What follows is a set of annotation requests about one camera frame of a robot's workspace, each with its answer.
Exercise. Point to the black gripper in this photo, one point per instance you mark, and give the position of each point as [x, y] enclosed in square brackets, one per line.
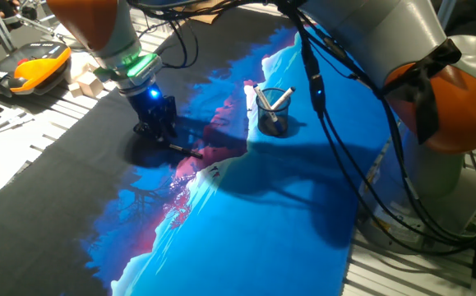
[153, 109]

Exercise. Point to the black and grey pen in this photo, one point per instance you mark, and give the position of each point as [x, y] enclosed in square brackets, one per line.
[186, 151]

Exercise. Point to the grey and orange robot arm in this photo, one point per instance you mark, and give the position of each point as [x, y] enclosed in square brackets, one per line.
[385, 37]

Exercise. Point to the black mesh pen holder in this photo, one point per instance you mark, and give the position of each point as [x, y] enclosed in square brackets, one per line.
[273, 119]

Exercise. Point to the large wooden block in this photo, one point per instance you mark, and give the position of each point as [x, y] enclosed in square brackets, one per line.
[90, 84]

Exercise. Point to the small wooden block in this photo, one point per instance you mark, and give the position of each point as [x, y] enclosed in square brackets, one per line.
[74, 89]

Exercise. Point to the pale wooden block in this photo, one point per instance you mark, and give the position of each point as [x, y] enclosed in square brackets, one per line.
[79, 63]

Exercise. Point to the white marker black cap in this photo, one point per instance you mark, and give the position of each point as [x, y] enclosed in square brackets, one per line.
[262, 98]
[283, 98]

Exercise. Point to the brown cardboard sheet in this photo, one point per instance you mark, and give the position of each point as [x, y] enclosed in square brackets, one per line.
[206, 16]

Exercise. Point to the printed landscape cloth mat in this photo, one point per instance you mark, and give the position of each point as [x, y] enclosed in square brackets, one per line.
[241, 230]

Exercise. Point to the orange and black teach pendant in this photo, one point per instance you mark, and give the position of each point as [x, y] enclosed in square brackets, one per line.
[36, 67]

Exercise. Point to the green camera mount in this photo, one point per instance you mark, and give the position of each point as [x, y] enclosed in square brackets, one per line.
[143, 67]

